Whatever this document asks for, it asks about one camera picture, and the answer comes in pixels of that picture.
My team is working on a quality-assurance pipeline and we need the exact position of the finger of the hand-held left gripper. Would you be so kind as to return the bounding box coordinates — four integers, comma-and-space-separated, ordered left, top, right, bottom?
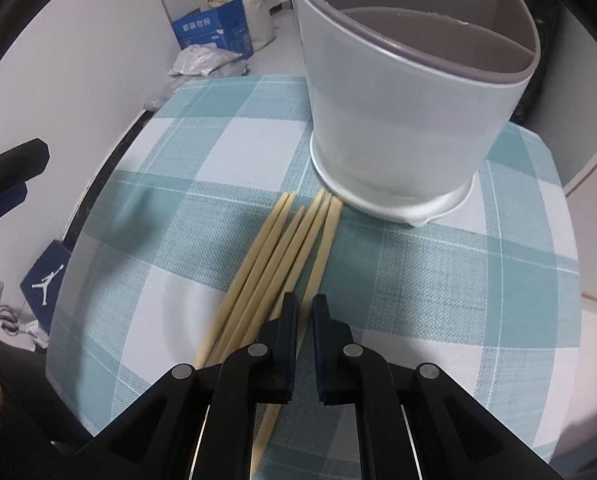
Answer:
0, 182, 28, 241
0, 138, 50, 196

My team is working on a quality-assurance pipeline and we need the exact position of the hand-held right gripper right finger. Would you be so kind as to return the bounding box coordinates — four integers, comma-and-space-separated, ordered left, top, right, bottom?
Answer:
311, 292, 564, 480

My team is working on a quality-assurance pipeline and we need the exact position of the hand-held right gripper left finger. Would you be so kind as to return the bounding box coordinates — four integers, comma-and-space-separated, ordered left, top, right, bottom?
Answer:
71, 291, 299, 480

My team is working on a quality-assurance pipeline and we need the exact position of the group of bamboo chopsticks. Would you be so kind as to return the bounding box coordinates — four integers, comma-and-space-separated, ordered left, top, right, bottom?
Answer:
193, 189, 334, 368

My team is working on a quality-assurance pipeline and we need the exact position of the single bamboo chopstick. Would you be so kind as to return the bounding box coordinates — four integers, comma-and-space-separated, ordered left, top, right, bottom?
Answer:
251, 197, 343, 468

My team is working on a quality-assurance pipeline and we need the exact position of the white divided utensil holder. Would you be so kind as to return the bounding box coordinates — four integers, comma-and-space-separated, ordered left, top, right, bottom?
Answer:
282, 0, 542, 228

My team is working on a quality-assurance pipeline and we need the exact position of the blue shoe box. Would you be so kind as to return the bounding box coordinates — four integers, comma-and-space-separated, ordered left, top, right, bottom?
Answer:
19, 240, 72, 321

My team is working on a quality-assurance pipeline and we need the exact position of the teal checked tablecloth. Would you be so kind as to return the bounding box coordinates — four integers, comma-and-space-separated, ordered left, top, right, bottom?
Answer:
46, 75, 582, 480

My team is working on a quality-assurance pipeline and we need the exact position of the dark cloth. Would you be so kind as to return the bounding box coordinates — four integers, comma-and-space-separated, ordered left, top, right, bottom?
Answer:
0, 330, 96, 458

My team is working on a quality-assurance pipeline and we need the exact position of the white plastic parcel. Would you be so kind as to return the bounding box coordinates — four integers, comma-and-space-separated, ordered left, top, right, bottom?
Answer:
169, 44, 249, 78

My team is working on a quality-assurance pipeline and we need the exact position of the blue cardboard box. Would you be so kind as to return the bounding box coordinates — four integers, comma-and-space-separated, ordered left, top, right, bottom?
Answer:
171, 0, 255, 61

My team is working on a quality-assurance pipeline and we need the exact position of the white woven sack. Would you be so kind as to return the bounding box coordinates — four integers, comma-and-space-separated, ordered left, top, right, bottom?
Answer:
242, 0, 278, 52

